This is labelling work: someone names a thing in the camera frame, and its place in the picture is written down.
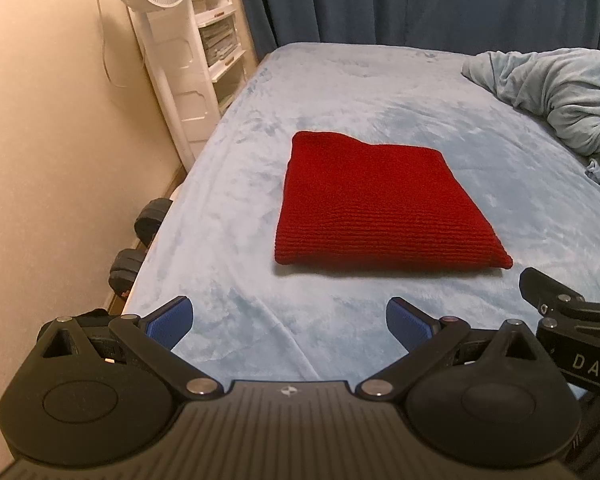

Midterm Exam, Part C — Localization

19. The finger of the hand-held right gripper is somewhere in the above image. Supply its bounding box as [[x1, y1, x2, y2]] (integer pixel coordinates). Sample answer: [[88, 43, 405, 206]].
[[520, 267, 600, 323]]

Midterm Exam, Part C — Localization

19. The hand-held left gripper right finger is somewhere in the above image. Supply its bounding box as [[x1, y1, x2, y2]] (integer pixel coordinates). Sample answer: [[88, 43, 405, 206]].
[[355, 297, 551, 402]]

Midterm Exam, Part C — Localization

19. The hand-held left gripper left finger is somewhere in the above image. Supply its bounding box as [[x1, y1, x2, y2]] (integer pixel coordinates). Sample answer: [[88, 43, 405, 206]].
[[30, 296, 226, 402]]

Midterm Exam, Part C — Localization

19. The red knit sweater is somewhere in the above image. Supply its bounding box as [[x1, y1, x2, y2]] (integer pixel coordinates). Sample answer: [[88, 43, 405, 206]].
[[274, 131, 514, 273]]

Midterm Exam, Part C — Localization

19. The black dumbbell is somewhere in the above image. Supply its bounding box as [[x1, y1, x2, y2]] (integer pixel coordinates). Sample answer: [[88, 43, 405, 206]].
[[108, 248, 147, 292], [134, 198, 174, 242]]

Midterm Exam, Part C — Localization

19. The grey-blue fleece blanket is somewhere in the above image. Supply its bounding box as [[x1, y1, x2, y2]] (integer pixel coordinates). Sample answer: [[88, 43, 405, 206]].
[[462, 47, 600, 221]]

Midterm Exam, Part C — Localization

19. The bed with light blue sheet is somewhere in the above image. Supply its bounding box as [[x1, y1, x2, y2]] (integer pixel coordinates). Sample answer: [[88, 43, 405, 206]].
[[125, 42, 600, 392]]

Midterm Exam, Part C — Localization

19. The white standing fan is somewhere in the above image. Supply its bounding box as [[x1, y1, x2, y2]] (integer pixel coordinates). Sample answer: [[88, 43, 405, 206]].
[[96, 0, 218, 168]]

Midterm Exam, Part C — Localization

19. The white shelf unit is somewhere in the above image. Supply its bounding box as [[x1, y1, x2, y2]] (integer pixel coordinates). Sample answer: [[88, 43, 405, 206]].
[[190, 0, 259, 117]]

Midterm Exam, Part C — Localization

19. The dark blue curtain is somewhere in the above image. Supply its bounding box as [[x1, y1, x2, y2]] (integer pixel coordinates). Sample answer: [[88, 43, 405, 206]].
[[235, 0, 600, 54]]

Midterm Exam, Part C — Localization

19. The white fan power cord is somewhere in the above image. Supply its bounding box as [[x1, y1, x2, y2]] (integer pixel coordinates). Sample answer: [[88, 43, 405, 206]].
[[96, 0, 131, 89]]

